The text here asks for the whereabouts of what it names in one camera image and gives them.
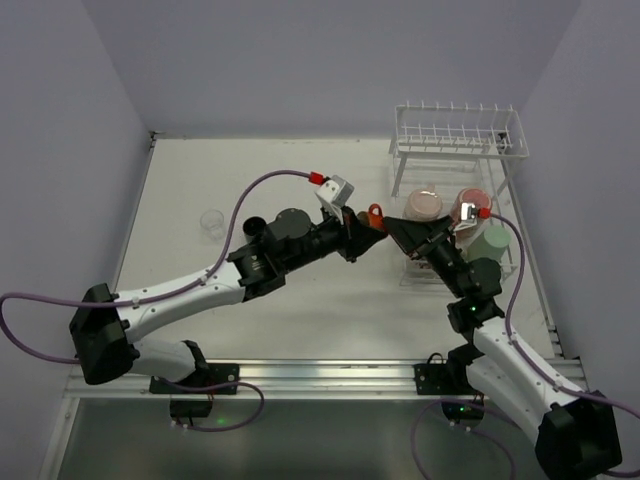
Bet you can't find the mint green cup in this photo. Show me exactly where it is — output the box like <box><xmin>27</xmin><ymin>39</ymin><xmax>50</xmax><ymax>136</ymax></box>
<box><xmin>466</xmin><ymin>225</ymin><xmax>511</xmax><ymax>263</ymax></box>

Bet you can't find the aluminium mounting rail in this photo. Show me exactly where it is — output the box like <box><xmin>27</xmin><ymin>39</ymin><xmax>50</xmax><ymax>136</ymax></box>
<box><xmin>62</xmin><ymin>355</ymin><xmax>586</xmax><ymax>401</ymax></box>

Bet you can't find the black controller box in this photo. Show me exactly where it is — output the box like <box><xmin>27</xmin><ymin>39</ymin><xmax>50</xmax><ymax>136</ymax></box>
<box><xmin>441</xmin><ymin>402</ymin><xmax>484</xmax><ymax>429</ymax></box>
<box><xmin>169</xmin><ymin>400</ymin><xmax>213</xmax><ymax>424</ymax></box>

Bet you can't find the right black controller box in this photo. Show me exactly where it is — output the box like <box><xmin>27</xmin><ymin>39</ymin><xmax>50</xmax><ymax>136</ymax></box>
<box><xmin>441</xmin><ymin>402</ymin><xmax>484</xmax><ymax>429</ymax></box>

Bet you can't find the light pink ribbed mug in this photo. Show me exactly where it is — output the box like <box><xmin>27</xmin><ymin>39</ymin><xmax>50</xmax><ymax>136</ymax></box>
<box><xmin>403</xmin><ymin>184</ymin><xmax>444</xmax><ymax>222</ymax></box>

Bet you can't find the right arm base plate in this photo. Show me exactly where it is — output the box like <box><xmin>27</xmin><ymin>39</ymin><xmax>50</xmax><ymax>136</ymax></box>
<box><xmin>413</xmin><ymin>363</ymin><xmax>477</xmax><ymax>396</ymax></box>

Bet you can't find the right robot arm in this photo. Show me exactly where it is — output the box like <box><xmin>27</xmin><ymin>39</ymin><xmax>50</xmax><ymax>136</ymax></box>
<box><xmin>382</xmin><ymin>217</ymin><xmax>622</xmax><ymax>479</ymax></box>

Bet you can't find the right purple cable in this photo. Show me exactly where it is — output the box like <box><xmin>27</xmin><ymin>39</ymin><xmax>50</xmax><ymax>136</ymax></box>
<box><xmin>410</xmin><ymin>207</ymin><xmax>640</xmax><ymax>480</ymax></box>

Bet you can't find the orange mug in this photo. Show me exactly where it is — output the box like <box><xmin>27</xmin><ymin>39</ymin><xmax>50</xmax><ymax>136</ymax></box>
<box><xmin>357</xmin><ymin>203</ymin><xmax>387</xmax><ymax>233</ymax></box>

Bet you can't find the pink patterned mug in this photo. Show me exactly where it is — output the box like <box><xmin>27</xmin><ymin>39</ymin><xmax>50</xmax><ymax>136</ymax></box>
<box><xmin>450</xmin><ymin>187</ymin><xmax>493</xmax><ymax>224</ymax></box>

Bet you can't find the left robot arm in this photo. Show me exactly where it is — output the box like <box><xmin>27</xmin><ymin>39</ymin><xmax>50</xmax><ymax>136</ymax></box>
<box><xmin>69</xmin><ymin>204</ymin><xmax>387</xmax><ymax>387</ymax></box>

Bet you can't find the white wire dish rack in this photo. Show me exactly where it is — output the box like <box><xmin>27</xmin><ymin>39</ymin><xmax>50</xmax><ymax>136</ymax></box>
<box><xmin>389</xmin><ymin>101</ymin><xmax>530</xmax><ymax>289</ymax></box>

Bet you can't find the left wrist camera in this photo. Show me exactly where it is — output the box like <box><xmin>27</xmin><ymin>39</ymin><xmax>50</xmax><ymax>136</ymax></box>
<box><xmin>315</xmin><ymin>175</ymin><xmax>354</xmax><ymax>222</ymax></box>

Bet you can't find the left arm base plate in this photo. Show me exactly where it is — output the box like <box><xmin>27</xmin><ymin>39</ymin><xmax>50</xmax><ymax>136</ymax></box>
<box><xmin>149</xmin><ymin>362</ymin><xmax>240</xmax><ymax>395</ymax></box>

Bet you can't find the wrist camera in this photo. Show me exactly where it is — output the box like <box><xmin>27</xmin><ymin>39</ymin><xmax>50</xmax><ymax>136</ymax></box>
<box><xmin>454</xmin><ymin>202</ymin><xmax>491</xmax><ymax>232</ymax></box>
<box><xmin>315</xmin><ymin>175</ymin><xmax>354</xmax><ymax>222</ymax></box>

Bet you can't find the left black controller box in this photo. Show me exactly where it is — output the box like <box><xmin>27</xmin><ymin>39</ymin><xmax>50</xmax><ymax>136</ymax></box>
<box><xmin>169</xmin><ymin>400</ymin><xmax>213</xmax><ymax>424</ymax></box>

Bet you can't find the dark blue mug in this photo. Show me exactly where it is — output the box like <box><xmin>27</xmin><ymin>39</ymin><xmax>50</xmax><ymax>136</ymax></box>
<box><xmin>242</xmin><ymin>216</ymin><xmax>267</xmax><ymax>244</ymax></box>

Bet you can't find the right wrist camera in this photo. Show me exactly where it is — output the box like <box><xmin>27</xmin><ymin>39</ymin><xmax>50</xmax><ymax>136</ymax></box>
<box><xmin>454</xmin><ymin>202</ymin><xmax>491</xmax><ymax>232</ymax></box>

